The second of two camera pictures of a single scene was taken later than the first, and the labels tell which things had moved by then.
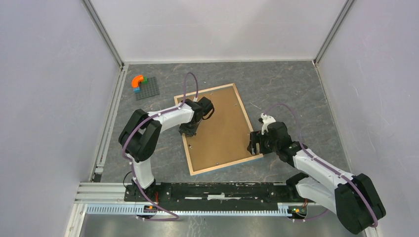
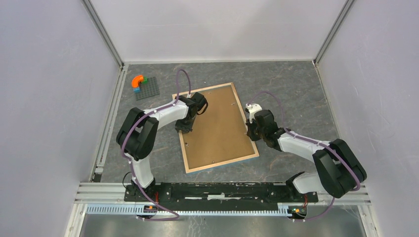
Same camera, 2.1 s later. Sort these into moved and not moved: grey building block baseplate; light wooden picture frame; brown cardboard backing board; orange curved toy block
Moved: light wooden picture frame
Not moved: grey building block baseplate; orange curved toy block; brown cardboard backing board
